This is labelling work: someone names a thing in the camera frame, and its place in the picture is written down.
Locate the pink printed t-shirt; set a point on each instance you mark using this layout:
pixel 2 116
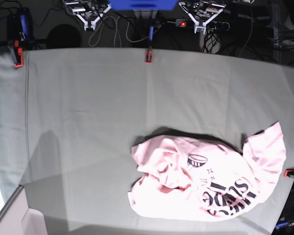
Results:
pixel 204 180

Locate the black power strip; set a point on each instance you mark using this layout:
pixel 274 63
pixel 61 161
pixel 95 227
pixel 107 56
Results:
pixel 213 25

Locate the red clamp left corner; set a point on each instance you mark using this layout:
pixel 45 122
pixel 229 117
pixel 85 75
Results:
pixel 16 52

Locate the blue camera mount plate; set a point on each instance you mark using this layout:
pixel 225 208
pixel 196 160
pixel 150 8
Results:
pixel 143 4

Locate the white bin bottom left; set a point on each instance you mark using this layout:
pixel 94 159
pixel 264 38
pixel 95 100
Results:
pixel 17 218

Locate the red clamp top centre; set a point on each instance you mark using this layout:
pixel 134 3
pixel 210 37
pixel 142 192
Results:
pixel 148 56

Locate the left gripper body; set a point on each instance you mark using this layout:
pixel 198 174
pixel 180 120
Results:
pixel 202 12

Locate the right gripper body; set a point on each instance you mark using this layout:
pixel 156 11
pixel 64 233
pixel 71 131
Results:
pixel 90 12

